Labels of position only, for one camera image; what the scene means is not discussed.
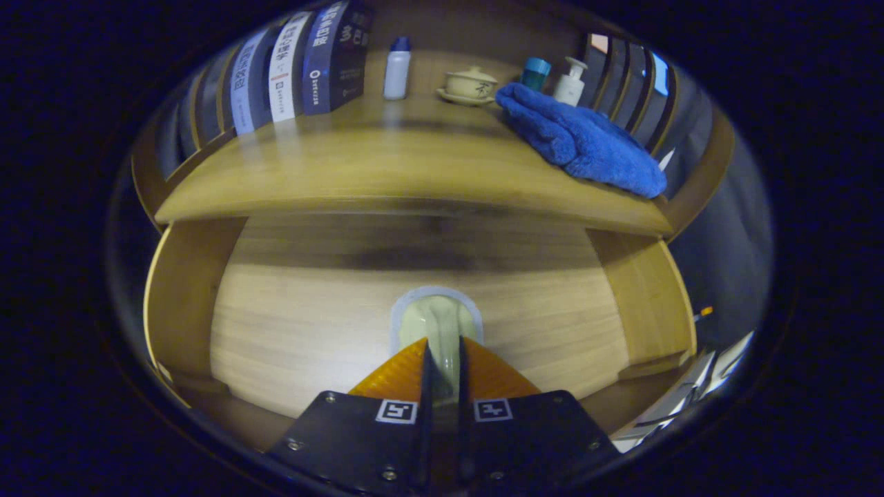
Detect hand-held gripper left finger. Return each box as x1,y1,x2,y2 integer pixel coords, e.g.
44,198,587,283
266,337,434,496

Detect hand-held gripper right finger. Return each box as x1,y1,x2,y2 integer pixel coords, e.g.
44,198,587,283
456,335,621,496

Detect wooden drawer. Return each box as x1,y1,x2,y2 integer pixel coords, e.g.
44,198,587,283
143,211,698,453

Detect green scrub brush grey pad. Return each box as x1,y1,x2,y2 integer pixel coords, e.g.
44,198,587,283
389,285,484,408

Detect wooden countertop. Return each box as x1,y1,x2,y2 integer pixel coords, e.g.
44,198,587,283
153,48,674,237

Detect wooden cabinet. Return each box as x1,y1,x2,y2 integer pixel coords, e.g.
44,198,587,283
131,0,736,242

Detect blue towel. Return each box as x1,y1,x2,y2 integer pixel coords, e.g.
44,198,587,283
494,83,669,199

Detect white pump bottle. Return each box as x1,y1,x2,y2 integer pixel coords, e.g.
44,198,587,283
552,57,589,108

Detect beige lidded tea cup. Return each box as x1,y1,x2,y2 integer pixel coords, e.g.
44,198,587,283
436,66,499,107

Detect teal bottle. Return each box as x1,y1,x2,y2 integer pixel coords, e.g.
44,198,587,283
519,57,553,90

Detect white bottle blue cap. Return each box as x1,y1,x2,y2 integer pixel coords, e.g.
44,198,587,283
383,36,412,101

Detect white book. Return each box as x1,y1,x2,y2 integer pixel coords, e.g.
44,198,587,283
268,10,315,124

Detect light blue book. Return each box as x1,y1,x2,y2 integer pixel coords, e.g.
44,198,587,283
229,26,287,136

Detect dark blue book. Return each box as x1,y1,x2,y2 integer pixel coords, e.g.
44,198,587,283
302,1,377,116

